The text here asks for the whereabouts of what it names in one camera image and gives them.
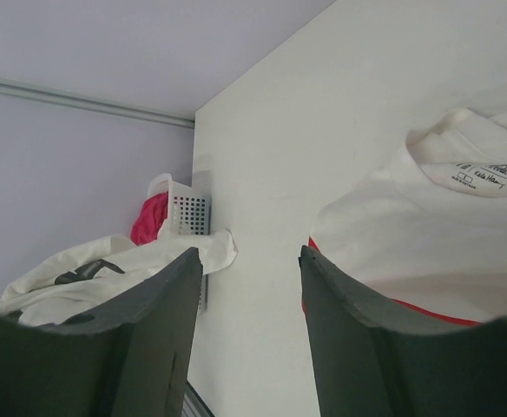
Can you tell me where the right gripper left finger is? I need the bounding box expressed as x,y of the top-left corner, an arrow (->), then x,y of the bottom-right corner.
0,248 -> 203,416

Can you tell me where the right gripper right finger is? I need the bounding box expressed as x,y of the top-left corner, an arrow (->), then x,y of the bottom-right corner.
299,246 -> 507,416

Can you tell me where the white red-print t-shirt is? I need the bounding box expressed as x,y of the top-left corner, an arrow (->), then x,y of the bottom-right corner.
309,109 -> 507,325

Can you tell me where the white t-shirt pile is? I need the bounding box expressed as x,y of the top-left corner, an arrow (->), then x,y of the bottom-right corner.
0,228 -> 237,327

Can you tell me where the pink t-shirt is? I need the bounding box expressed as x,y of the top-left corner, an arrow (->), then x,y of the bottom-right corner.
130,192 -> 168,246

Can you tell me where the white plastic laundry basket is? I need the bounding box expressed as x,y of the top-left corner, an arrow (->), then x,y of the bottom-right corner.
147,172 -> 214,312

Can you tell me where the left aluminium frame post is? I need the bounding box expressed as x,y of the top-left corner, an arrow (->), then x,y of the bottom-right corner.
0,78 -> 195,129

